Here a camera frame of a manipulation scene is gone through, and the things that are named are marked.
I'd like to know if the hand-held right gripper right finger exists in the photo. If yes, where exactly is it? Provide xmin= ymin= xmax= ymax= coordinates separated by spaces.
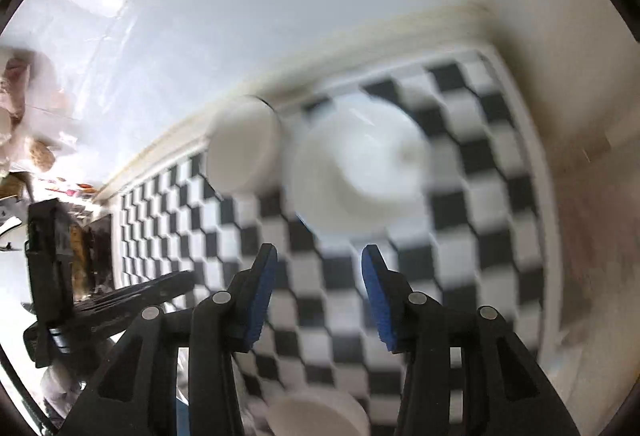
xmin=361 ymin=243 xmax=581 ymax=436

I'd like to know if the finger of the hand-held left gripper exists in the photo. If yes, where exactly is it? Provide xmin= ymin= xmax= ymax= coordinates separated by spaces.
xmin=75 ymin=270 xmax=197 ymax=332

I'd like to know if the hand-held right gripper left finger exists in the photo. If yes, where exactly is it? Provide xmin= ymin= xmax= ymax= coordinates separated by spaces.
xmin=57 ymin=243 xmax=279 ymax=436

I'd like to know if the white bowl with blue flowers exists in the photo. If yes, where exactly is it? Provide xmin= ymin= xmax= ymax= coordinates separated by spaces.
xmin=285 ymin=94 xmax=433 ymax=234

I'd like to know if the white bowl with red flowers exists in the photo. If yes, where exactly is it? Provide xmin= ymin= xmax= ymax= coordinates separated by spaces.
xmin=265 ymin=388 xmax=372 ymax=436

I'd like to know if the white bowl with dark rim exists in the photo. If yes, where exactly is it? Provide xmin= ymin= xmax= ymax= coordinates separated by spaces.
xmin=205 ymin=95 xmax=281 ymax=194

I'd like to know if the black and white checkered tablecloth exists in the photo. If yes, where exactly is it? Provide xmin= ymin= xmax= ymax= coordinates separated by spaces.
xmin=112 ymin=44 xmax=551 ymax=436

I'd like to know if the small clear plastic bag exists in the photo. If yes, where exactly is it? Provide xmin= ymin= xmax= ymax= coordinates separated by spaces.
xmin=0 ymin=46 xmax=71 ymax=117

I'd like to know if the row of colourful wall ornaments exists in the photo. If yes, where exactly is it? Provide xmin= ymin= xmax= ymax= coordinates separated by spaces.
xmin=30 ymin=176 xmax=96 ymax=197

